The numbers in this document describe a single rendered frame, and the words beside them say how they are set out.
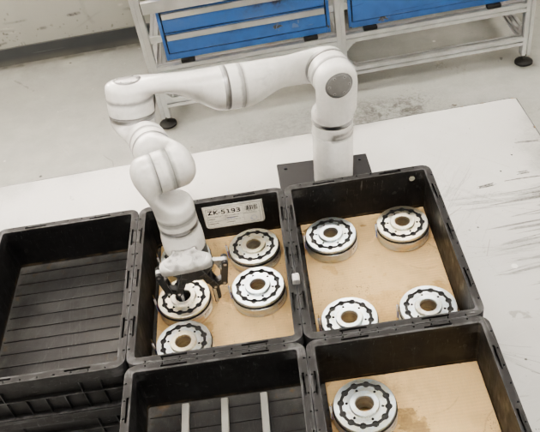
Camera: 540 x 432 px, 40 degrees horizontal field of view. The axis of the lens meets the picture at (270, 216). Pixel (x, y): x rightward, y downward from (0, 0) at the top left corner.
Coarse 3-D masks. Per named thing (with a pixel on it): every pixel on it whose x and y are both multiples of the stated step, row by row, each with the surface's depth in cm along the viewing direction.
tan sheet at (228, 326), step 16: (208, 240) 156; (224, 240) 155; (160, 288) 147; (224, 288) 145; (288, 288) 142; (224, 304) 142; (288, 304) 139; (160, 320) 141; (208, 320) 139; (224, 320) 139; (240, 320) 138; (256, 320) 138; (272, 320) 137; (288, 320) 137; (224, 336) 136; (240, 336) 135; (256, 336) 135; (272, 336) 134
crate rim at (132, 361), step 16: (256, 192) 149; (272, 192) 149; (144, 208) 151; (144, 224) 147; (288, 224) 143; (144, 240) 144; (288, 240) 138; (288, 256) 137; (288, 272) 132; (128, 336) 126; (288, 336) 121; (128, 352) 123; (176, 352) 122; (192, 352) 121; (208, 352) 121
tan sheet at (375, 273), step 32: (352, 224) 153; (352, 256) 146; (384, 256) 145; (416, 256) 144; (320, 288) 141; (352, 288) 140; (384, 288) 139; (448, 288) 137; (320, 320) 136; (384, 320) 134
